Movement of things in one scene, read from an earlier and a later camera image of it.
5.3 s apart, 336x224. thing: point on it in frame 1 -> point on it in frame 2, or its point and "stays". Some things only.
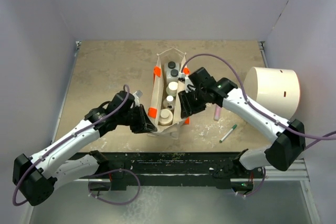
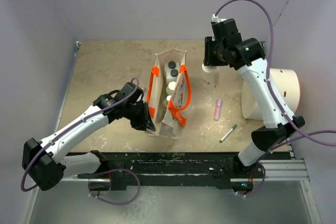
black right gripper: (188, 108) -> (210, 59)
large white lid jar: (165, 116) -> (211, 78)
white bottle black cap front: (172, 75) stays
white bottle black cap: (170, 65) stays
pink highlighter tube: (217, 113) stays
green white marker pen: (228, 133) stays
